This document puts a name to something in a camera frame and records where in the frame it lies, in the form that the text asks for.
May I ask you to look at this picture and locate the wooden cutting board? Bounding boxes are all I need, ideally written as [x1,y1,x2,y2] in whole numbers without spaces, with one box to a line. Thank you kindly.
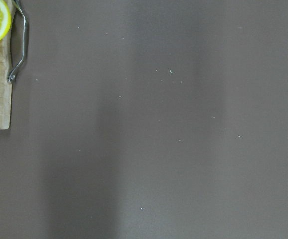
[0,0,29,130]

